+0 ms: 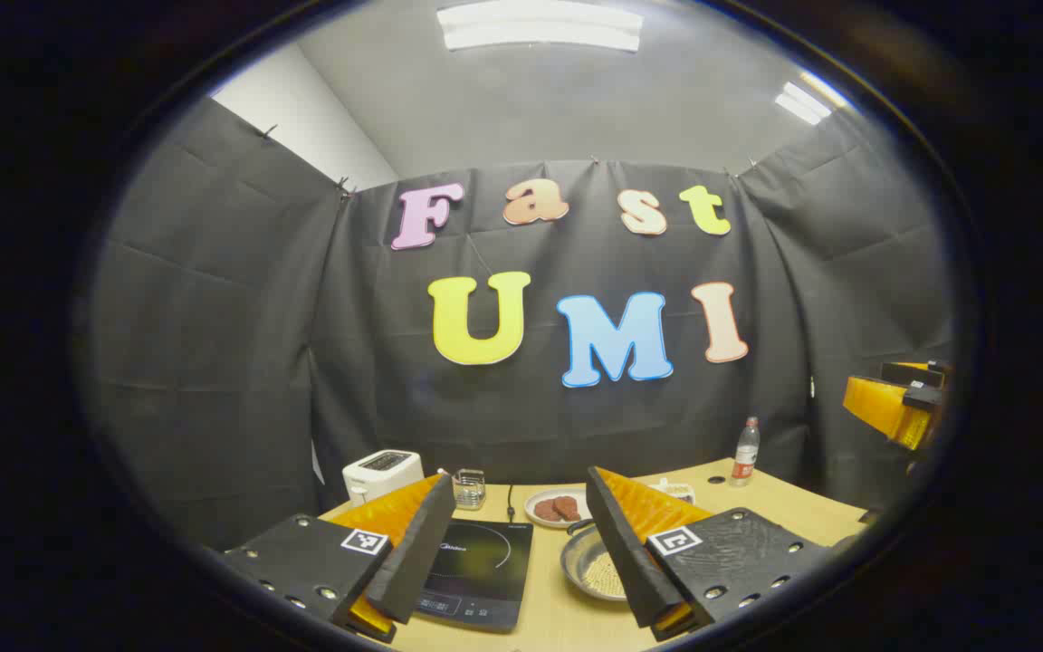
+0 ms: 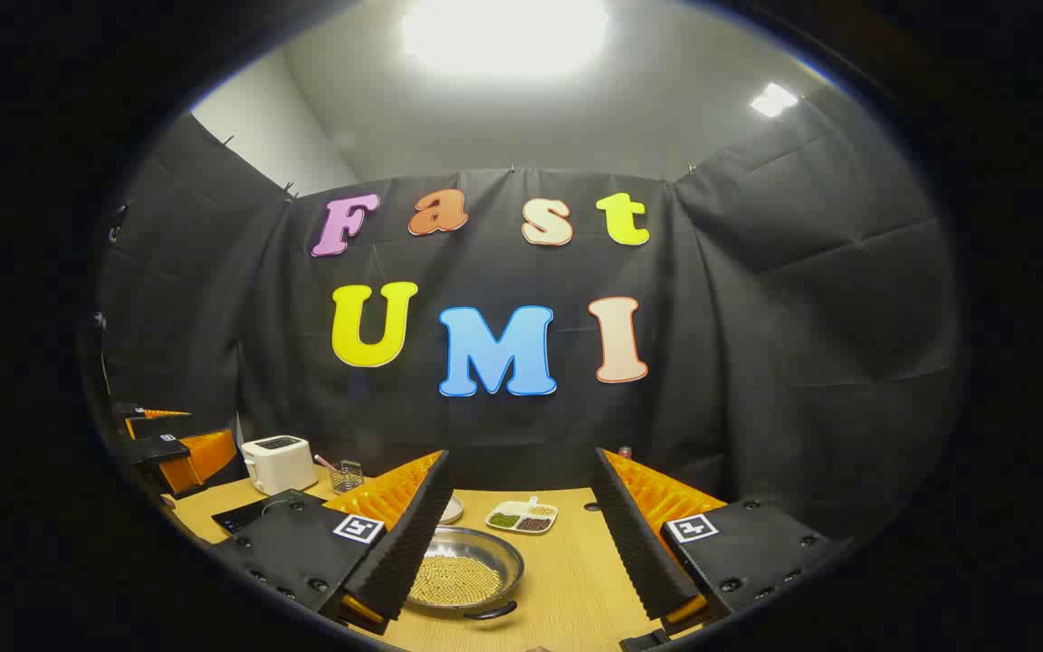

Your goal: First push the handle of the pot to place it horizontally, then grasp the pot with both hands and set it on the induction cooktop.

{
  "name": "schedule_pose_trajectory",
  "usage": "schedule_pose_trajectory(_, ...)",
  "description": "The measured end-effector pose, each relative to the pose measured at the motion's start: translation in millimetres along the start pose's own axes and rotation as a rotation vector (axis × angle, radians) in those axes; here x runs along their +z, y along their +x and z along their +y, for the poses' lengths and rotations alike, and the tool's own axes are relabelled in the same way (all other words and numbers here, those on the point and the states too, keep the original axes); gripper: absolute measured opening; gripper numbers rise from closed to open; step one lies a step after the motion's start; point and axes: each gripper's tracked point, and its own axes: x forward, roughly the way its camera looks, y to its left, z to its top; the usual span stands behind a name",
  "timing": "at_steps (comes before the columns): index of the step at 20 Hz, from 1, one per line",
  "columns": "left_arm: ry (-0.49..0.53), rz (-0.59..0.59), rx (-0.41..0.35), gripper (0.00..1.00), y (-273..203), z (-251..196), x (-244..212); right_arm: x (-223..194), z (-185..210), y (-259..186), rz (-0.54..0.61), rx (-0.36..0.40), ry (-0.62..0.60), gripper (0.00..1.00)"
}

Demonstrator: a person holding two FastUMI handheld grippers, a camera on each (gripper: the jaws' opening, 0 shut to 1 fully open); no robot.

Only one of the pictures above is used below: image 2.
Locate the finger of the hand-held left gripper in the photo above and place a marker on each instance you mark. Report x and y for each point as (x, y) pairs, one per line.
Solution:
(155, 448)
(128, 412)

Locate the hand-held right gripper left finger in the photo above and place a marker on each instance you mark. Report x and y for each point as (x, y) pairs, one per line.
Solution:
(413, 543)

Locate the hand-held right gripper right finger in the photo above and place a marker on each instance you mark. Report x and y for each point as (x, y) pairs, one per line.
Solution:
(635, 552)

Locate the black induction cooktop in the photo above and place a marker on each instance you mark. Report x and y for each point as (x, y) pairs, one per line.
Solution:
(245, 516)

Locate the round white plate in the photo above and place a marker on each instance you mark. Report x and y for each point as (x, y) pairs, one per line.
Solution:
(453, 510)

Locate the pile of soybeans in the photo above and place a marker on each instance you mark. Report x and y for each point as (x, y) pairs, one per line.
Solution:
(454, 580)

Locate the white divided bean dish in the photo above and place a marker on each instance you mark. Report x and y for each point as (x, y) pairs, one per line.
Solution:
(521, 518)

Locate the pink striped straw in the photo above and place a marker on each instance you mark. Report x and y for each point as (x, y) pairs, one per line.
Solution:
(325, 463)

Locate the white toaster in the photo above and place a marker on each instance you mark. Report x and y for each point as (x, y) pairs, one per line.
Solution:
(277, 464)

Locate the black backdrop cloth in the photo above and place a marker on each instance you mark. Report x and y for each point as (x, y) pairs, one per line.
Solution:
(757, 344)

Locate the small ceiling light panel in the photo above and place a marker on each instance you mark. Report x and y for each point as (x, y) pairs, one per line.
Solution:
(773, 100)

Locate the large ceiling light panel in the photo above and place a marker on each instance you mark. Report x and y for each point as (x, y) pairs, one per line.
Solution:
(503, 36)

